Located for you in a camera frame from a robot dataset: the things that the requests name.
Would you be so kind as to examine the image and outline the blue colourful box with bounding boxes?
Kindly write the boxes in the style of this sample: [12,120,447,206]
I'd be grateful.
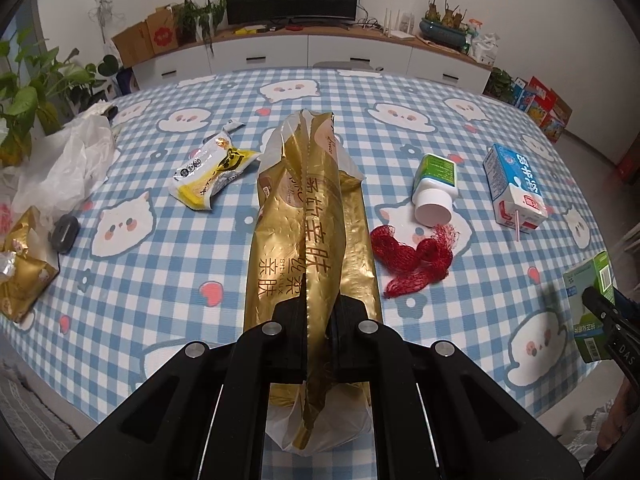
[512,82,538,113]

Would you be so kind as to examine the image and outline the cardboard box red flower label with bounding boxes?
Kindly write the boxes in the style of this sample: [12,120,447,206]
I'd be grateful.
[145,6,180,56]

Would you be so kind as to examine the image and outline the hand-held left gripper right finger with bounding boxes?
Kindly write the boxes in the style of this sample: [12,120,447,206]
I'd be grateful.
[327,296,583,480]

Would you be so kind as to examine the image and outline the grey patterned rug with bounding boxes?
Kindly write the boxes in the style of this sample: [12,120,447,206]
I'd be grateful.
[0,355,83,456]

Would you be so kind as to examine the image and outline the white router with antennas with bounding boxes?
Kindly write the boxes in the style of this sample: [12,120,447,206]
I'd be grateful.
[382,7,417,41]

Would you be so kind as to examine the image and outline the large leafy pothos plant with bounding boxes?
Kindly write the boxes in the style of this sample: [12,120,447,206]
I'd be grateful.
[0,27,121,166]

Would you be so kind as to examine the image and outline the yellow snack wrapper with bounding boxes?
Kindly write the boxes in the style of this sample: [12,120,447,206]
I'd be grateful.
[172,120,262,212]

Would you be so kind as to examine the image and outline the white plastic bag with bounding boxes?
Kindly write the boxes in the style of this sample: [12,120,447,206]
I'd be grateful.
[12,102,121,221]

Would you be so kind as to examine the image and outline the large gold tissue package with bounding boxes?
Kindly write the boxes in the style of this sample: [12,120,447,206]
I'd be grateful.
[245,109,383,456]

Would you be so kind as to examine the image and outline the red colourful box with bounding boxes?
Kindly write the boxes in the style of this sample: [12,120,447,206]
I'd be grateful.
[527,76,573,143]

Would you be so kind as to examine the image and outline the red floor object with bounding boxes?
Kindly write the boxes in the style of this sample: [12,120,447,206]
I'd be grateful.
[618,152,640,186]

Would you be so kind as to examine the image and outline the red mesh net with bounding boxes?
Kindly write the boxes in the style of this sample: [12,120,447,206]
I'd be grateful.
[370,224,460,300]

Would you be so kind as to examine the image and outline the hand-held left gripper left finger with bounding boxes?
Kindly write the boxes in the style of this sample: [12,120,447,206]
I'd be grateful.
[54,302,307,480]

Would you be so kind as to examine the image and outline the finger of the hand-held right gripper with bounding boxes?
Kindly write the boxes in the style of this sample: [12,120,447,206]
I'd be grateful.
[581,285,623,323]

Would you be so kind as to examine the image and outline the plain brown cardboard box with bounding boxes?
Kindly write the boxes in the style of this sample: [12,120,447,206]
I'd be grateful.
[111,20,153,67]

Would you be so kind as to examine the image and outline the white bag on cabinet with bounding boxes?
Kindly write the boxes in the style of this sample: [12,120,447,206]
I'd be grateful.
[470,32,501,65]

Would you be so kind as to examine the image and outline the white pill bottle green label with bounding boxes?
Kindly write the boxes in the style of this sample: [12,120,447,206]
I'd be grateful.
[411,154,460,226]

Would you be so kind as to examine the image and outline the white cabinet wooden top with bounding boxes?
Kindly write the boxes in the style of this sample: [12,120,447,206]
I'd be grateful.
[131,25,493,96]

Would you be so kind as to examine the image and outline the green potted plant on cabinet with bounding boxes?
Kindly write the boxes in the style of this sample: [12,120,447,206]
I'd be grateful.
[167,0,227,56]

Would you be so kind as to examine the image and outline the small potted floor plant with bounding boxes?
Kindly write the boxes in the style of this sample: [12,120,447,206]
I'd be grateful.
[482,67,516,106]

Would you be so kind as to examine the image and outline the person's right forearm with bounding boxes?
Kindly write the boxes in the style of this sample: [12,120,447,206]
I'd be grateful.
[597,380,640,461]

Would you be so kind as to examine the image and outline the small grey object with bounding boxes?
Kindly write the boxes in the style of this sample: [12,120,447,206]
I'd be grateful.
[48,214,81,253]

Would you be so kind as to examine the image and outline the bonsai in blue pot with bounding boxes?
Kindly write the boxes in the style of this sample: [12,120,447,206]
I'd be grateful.
[419,0,473,50]

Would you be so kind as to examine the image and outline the green medicine box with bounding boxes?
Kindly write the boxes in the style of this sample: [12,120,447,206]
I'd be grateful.
[562,251,618,363]

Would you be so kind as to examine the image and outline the blue checkered printed tablecloth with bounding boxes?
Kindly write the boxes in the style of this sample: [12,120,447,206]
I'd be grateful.
[0,66,608,480]

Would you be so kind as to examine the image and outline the blue white milk carton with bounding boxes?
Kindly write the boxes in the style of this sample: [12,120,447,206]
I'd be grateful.
[482,143,550,241]

